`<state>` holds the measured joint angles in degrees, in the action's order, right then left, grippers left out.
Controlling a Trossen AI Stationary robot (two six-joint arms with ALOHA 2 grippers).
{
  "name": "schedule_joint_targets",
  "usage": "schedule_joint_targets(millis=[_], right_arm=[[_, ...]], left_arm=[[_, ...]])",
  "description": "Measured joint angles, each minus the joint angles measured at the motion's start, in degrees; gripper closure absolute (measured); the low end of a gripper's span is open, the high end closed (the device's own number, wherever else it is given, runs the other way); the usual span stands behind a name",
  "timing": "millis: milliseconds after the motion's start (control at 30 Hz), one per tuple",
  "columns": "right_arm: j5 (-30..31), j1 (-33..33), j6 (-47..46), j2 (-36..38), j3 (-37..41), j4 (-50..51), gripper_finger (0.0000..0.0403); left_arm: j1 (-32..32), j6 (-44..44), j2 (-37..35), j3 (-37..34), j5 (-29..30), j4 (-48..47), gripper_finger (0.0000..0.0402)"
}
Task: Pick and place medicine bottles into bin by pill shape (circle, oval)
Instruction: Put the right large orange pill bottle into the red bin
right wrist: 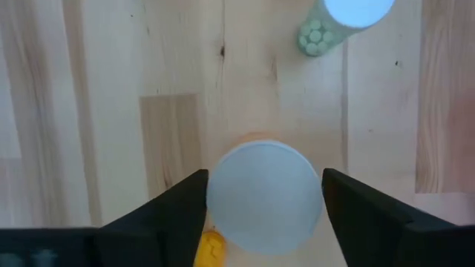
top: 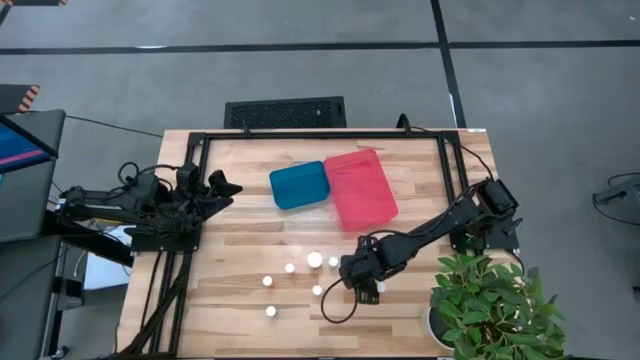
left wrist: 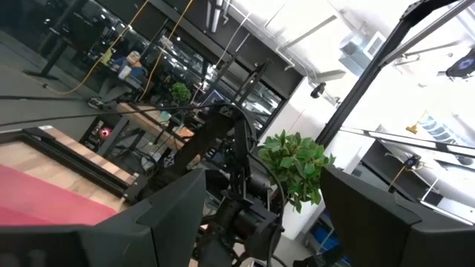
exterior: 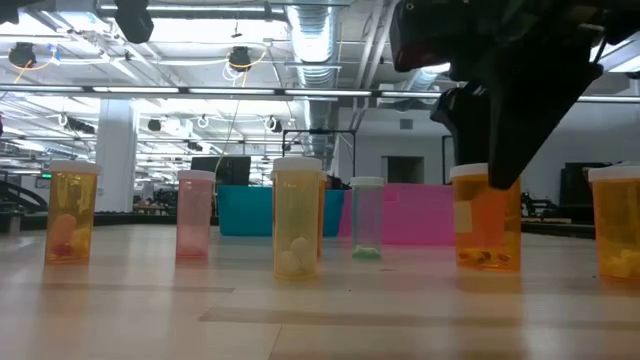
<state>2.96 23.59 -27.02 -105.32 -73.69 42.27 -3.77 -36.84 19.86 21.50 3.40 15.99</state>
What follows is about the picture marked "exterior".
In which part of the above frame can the pink plastic bin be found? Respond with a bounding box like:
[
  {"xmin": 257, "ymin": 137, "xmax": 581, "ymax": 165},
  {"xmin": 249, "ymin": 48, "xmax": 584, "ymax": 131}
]
[{"xmin": 337, "ymin": 182, "xmax": 457, "ymax": 247}]

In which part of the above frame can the black ceiling spotlight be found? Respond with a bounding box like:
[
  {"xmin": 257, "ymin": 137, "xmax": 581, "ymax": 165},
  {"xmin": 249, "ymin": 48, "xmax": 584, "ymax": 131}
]
[
  {"xmin": 8, "ymin": 41, "xmax": 38, "ymax": 69},
  {"xmin": 228, "ymin": 45, "xmax": 253, "ymax": 73}
]

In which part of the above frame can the clear bottle with green pills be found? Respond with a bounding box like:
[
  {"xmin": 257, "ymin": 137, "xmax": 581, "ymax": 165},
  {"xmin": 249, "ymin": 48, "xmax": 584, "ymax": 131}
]
[{"xmin": 349, "ymin": 175, "xmax": 386, "ymax": 261}]

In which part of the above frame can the black aluminium table frame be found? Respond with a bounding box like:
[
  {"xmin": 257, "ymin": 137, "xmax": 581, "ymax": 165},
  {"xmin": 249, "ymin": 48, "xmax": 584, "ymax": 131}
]
[{"xmin": 0, "ymin": 211, "xmax": 596, "ymax": 240}]

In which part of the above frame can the tall yellow pill bottle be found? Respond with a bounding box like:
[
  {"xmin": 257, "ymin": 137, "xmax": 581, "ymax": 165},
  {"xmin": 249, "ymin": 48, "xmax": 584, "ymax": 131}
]
[{"xmin": 271, "ymin": 156, "xmax": 324, "ymax": 281}]

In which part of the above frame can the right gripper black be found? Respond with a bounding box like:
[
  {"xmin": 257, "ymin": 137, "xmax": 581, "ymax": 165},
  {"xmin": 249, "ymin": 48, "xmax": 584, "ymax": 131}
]
[{"xmin": 388, "ymin": 0, "xmax": 606, "ymax": 191}]

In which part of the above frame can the black computer monitor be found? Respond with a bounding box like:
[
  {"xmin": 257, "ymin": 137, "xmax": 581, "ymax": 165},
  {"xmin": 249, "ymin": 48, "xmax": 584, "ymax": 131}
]
[{"xmin": 190, "ymin": 155, "xmax": 253, "ymax": 188}]

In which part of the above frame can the blue plastic bin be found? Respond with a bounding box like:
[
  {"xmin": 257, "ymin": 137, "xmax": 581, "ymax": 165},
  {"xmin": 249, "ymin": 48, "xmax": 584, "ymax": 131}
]
[{"xmin": 216, "ymin": 185, "xmax": 347, "ymax": 238}]

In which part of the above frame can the small white bottle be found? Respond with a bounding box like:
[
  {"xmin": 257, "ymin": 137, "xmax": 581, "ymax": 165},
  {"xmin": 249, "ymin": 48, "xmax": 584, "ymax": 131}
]
[{"xmin": 587, "ymin": 164, "xmax": 640, "ymax": 281}]

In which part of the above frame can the amber bottle with mixed pills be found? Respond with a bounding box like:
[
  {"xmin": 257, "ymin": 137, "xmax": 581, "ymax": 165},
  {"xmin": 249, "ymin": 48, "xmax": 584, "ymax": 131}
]
[{"xmin": 44, "ymin": 160, "xmax": 102, "ymax": 266}]

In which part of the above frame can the black equipment rack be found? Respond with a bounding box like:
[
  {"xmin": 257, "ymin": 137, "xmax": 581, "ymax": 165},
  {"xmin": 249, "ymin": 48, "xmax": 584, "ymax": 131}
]
[{"xmin": 558, "ymin": 161, "xmax": 614, "ymax": 224}]

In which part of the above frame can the long ceiling light strip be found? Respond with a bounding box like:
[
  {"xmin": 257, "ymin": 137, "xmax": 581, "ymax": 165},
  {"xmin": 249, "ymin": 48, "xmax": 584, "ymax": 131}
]
[{"xmin": 0, "ymin": 83, "xmax": 640, "ymax": 104}]

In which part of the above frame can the wide orange pill bottle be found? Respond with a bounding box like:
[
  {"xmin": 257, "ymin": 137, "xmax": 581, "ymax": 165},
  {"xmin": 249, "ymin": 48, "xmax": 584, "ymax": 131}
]
[{"xmin": 448, "ymin": 162, "xmax": 523, "ymax": 274}]

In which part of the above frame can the white building column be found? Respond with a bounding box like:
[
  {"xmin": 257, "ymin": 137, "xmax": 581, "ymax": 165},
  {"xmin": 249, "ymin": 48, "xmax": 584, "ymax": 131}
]
[{"xmin": 94, "ymin": 97, "xmax": 140, "ymax": 214}]

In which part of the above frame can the silver ventilation duct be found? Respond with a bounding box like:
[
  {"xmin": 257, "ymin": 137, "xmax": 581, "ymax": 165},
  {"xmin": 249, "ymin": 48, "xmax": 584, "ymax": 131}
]
[{"xmin": 285, "ymin": 0, "xmax": 342, "ymax": 174}]

